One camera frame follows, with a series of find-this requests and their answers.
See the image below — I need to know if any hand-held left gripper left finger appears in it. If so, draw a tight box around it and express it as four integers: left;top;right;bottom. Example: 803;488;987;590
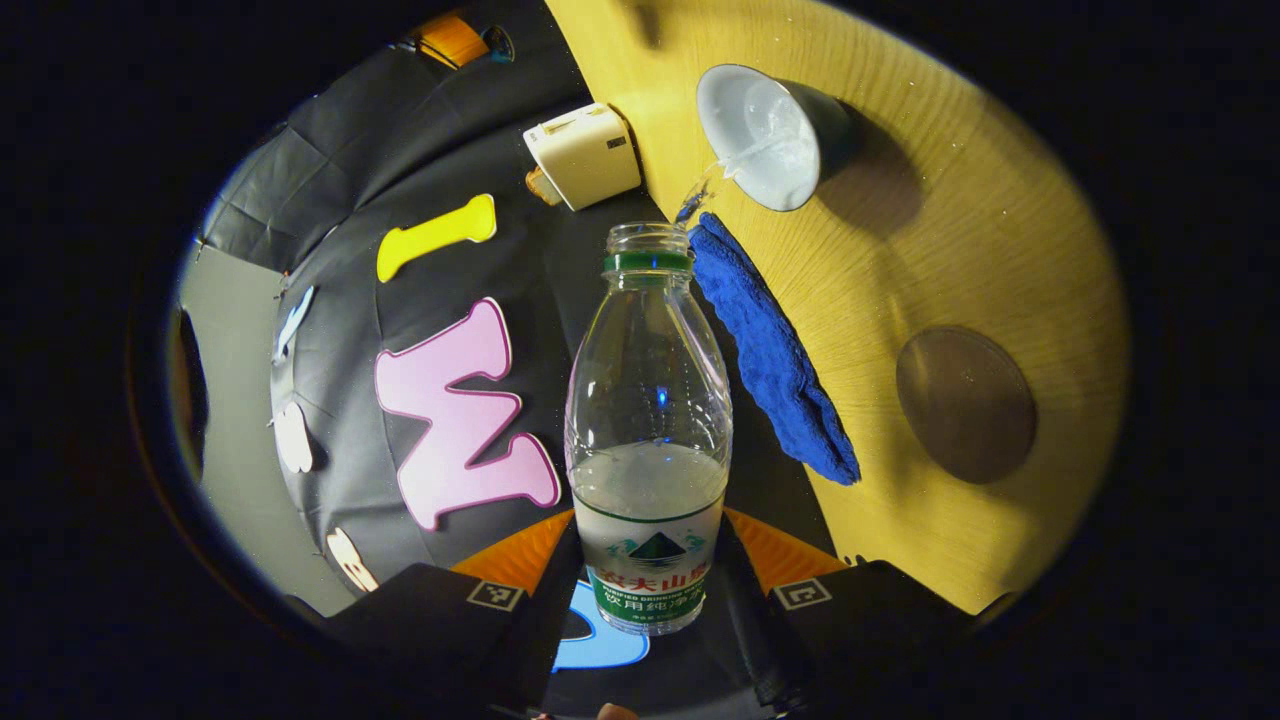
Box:
285;508;583;713

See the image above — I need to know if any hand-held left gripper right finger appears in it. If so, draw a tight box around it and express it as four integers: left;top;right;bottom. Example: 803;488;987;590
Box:
712;505;986;713

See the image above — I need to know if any clear plastic water bottle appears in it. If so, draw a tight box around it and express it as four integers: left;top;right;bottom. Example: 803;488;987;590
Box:
563;221;734;637

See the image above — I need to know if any round translucent brown coaster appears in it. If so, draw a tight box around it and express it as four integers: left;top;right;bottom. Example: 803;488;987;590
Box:
895;325;1038;486

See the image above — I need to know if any pale green teacup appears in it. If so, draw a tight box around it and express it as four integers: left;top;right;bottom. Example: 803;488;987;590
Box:
695;63;856;213

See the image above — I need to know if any black backdrop cloth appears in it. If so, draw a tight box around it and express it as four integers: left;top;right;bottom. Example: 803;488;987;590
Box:
195;0;851;716

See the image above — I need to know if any white toaster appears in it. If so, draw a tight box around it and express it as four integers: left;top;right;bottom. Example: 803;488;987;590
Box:
522;102;643;212

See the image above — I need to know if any blue towel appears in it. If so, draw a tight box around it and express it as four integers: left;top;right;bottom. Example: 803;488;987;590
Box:
687;212;862;487

